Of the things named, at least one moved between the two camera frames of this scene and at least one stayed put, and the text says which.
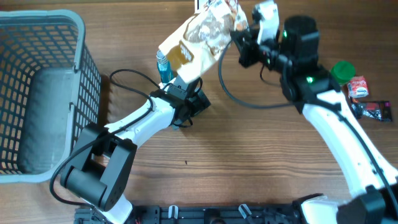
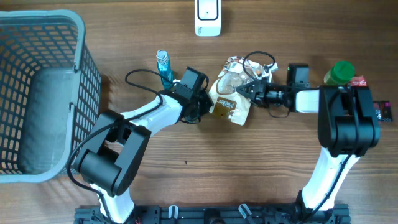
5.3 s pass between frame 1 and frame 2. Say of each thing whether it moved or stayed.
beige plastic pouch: moved
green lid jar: stayed
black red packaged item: stayed
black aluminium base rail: stayed
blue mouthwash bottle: stayed
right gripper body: moved
